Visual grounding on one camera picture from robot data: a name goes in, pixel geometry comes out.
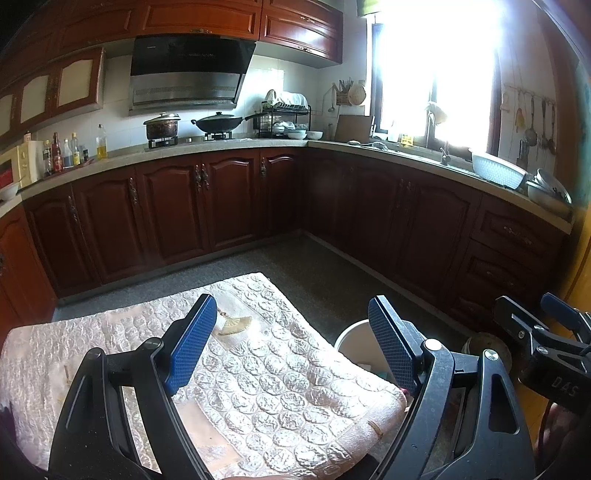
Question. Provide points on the metal bowls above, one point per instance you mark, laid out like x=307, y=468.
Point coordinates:
x=547, y=194

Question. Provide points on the yellow cooking oil bottle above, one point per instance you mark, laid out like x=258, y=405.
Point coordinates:
x=101, y=145

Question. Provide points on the hanging chopstick holder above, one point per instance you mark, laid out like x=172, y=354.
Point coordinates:
x=342, y=94

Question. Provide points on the dark cooking pot with lid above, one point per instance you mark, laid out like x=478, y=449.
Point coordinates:
x=161, y=128

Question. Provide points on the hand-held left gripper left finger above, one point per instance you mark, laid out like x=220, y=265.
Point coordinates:
x=194, y=344

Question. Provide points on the hanging kitchen utensils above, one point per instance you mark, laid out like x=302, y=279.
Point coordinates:
x=531, y=124

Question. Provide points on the white plastic bucket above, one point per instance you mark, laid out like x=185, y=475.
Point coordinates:
x=355, y=344

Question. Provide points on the black dish rack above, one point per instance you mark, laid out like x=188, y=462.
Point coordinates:
x=281, y=115

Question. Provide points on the round woven trivet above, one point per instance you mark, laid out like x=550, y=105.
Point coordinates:
x=358, y=94

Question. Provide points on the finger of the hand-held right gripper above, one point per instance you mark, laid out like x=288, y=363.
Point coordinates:
x=521, y=321
x=565, y=314

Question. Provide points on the black wok with lid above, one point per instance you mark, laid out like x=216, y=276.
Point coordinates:
x=217, y=122

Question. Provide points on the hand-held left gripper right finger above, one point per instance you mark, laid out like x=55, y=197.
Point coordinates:
x=392, y=350

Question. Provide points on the black range hood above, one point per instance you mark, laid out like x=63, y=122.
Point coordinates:
x=189, y=69

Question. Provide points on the wooden cabinet with glass doors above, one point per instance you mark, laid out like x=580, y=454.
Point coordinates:
x=60, y=87

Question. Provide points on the white bowls beside rack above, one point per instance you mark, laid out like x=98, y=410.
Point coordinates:
x=304, y=134

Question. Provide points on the wooden wall cabinets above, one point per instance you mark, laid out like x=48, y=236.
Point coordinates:
x=184, y=18

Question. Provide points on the kitchen window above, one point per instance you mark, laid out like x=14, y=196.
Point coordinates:
x=434, y=69

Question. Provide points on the bottle with yellow label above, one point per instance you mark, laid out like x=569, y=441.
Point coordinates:
x=75, y=152

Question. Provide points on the gas stove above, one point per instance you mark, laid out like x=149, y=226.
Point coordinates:
x=189, y=140

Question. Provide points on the cream microwave oven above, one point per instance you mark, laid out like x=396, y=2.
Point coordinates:
x=23, y=161

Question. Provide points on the white bowl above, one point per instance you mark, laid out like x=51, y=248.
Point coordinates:
x=8, y=190

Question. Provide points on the dark bottle with white cap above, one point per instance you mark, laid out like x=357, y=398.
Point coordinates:
x=67, y=157

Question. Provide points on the red sauce bottle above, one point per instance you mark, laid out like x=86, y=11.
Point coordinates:
x=57, y=154

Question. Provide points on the white colander basket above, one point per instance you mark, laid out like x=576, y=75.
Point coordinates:
x=496, y=168

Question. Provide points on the wooden base cabinets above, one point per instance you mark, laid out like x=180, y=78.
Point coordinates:
x=231, y=203

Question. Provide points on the wooden cutting board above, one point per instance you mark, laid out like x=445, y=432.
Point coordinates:
x=353, y=129

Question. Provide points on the person's right forearm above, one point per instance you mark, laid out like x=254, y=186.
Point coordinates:
x=561, y=434

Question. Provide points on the dark sauce bottle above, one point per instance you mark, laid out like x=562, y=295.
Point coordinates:
x=46, y=161

